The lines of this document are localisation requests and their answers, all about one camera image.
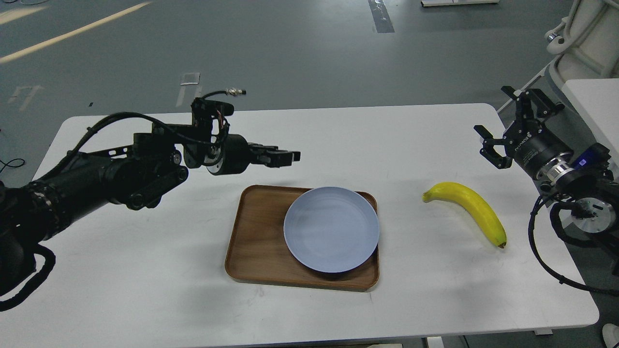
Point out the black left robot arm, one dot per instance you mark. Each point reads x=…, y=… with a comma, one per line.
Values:
x=136, y=176

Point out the light blue plate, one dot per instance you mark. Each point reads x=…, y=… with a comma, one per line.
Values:
x=331, y=229

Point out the yellow banana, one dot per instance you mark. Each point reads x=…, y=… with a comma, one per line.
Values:
x=483, y=214

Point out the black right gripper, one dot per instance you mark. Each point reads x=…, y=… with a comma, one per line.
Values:
x=527, y=140

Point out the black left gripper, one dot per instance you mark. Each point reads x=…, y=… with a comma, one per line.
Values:
x=237, y=154

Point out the brown wooden tray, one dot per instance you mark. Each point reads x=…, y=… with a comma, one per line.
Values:
x=258, y=254

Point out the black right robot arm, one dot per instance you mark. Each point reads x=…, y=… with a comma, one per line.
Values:
x=583, y=186

